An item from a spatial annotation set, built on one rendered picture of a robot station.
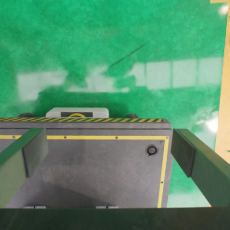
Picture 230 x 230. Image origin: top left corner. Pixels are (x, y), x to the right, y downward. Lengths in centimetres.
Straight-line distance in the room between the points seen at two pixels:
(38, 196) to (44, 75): 51
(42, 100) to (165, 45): 63
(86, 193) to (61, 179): 10
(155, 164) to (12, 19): 83
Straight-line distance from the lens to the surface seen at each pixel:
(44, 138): 17
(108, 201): 67
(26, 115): 81
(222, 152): 110
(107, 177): 60
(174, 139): 17
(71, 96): 84
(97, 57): 81
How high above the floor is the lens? 80
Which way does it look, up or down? 74 degrees down
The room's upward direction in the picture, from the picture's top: 175 degrees clockwise
